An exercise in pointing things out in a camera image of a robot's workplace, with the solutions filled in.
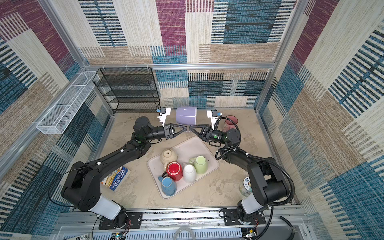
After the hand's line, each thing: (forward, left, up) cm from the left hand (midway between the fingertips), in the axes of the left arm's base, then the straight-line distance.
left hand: (187, 128), depth 70 cm
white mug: (-13, -1, -22) cm, 25 cm away
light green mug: (-8, -7, -21) cm, 24 cm away
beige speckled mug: (-1, +12, -23) cm, 26 cm away
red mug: (-10, +7, -24) cm, 27 cm away
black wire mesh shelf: (+48, +44, -14) cm, 66 cm away
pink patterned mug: (+19, -27, -20) cm, 38 cm away
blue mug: (-19, +9, -22) cm, 30 cm away
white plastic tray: (+8, -1, -32) cm, 33 cm away
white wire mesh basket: (+4, +61, +2) cm, 61 cm away
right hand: (0, -1, -1) cm, 2 cm away
